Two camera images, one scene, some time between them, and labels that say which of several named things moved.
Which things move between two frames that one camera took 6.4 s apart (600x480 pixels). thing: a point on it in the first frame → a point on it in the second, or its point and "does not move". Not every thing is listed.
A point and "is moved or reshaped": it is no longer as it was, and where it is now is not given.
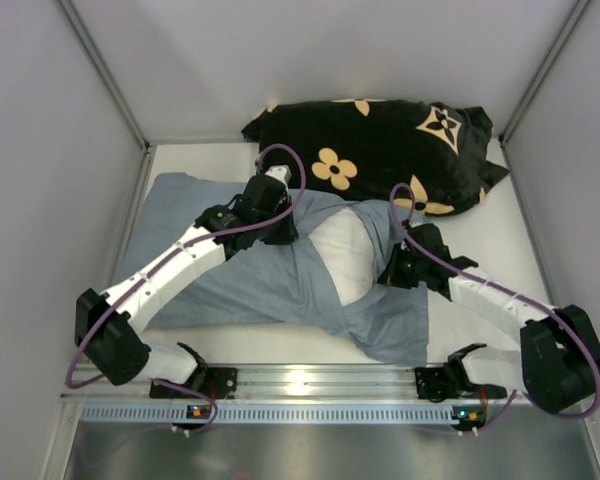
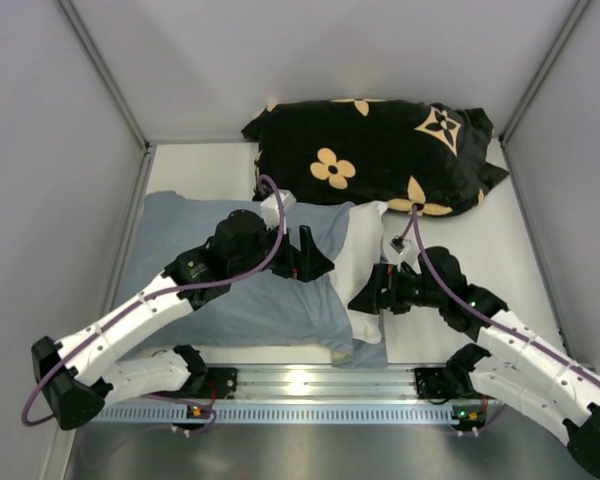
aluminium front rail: (298, 383) does not move
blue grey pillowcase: (279, 282) is moved or reshaped
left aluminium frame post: (68, 10) does not move
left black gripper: (282, 228) → (290, 254)
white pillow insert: (347, 247) is moved or reshaped
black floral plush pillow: (430, 157) does not move
